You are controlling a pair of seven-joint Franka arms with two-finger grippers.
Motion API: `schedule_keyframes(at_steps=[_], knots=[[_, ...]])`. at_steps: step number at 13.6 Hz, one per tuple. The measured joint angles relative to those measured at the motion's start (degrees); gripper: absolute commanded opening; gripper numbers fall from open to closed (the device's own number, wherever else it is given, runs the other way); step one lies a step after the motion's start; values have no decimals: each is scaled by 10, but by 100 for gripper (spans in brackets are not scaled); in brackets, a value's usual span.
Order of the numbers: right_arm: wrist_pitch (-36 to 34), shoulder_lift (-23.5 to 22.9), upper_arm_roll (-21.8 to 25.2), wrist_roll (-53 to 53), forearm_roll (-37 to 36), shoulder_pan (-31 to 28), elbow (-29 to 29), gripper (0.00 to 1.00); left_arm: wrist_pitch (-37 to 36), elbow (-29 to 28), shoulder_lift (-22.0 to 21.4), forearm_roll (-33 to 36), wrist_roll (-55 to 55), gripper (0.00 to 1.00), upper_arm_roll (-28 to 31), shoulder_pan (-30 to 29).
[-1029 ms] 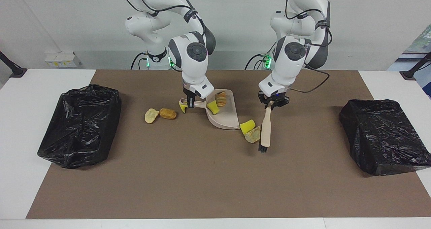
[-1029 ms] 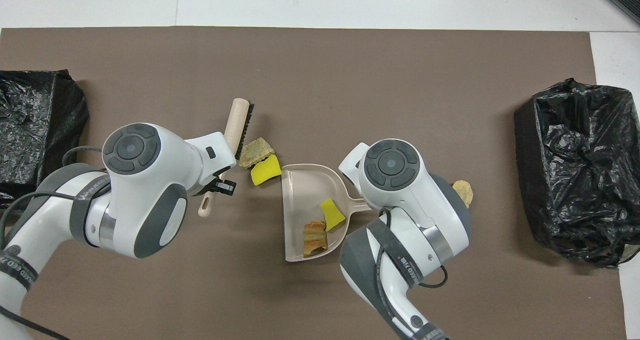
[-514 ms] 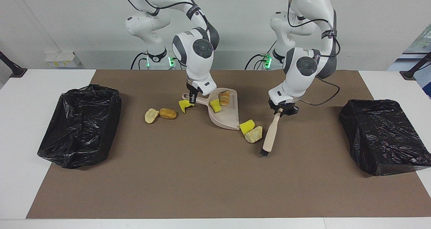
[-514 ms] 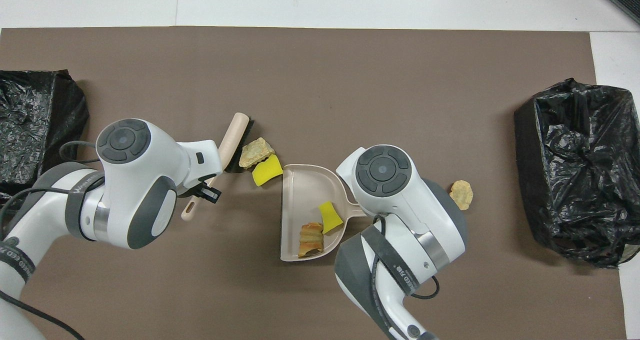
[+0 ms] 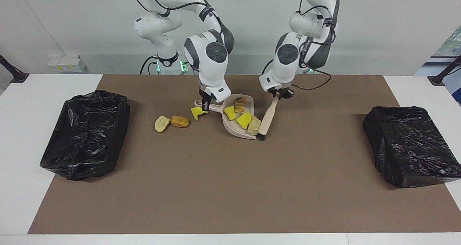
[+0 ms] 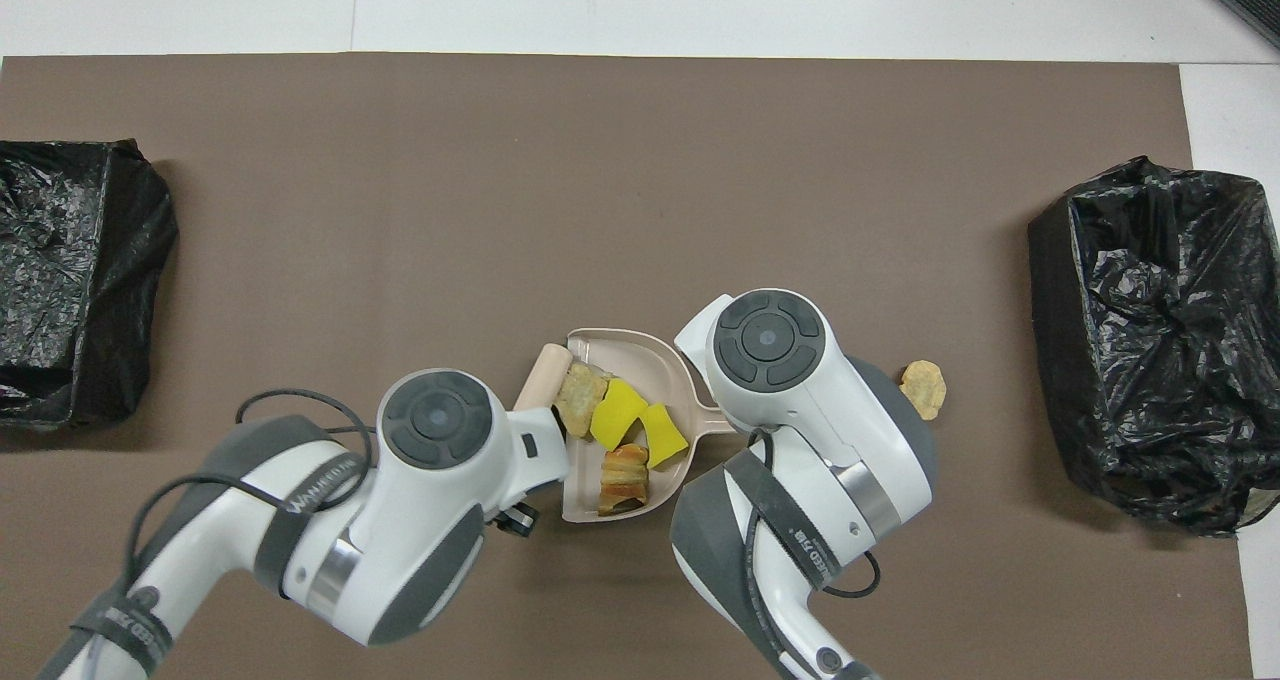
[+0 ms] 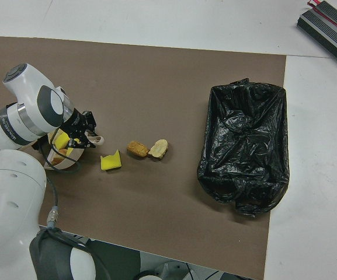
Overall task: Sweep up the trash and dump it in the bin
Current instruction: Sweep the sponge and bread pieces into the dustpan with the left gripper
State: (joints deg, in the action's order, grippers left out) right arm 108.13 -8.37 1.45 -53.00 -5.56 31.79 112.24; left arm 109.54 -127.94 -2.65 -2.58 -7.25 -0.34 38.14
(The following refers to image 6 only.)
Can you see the beige plastic dustpan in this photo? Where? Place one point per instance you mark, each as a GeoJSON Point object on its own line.
{"type": "Point", "coordinates": [625, 355]}

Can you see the pale bread chunk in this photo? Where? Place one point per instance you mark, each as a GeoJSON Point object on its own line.
{"type": "Point", "coordinates": [923, 388]}

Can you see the black trash bag bin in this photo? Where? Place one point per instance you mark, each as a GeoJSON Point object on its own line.
{"type": "Point", "coordinates": [1150, 340]}
{"type": "Point", "coordinates": [70, 280]}

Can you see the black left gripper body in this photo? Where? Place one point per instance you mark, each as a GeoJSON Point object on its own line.
{"type": "Point", "coordinates": [515, 520]}

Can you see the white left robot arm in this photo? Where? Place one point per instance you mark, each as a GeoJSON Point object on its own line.
{"type": "Point", "coordinates": [420, 520]}

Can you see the torn bread piece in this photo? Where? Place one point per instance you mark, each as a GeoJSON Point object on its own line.
{"type": "Point", "coordinates": [580, 400]}
{"type": "Point", "coordinates": [623, 480]}

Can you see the yellow sponge piece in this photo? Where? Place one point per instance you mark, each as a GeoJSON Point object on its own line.
{"type": "Point", "coordinates": [662, 437]}
{"type": "Point", "coordinates": [617, 415]}

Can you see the beige hand brush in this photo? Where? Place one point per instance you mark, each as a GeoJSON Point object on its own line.
{"type": "Point", "coordinates": [545, 375]}

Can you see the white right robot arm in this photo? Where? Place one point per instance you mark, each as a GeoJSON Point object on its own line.
{"type": "Point", "coordinates": [830, 430]}

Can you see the brown table mat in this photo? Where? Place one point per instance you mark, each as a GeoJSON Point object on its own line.
{"type": "Point", "coordinates": [500, 210]}

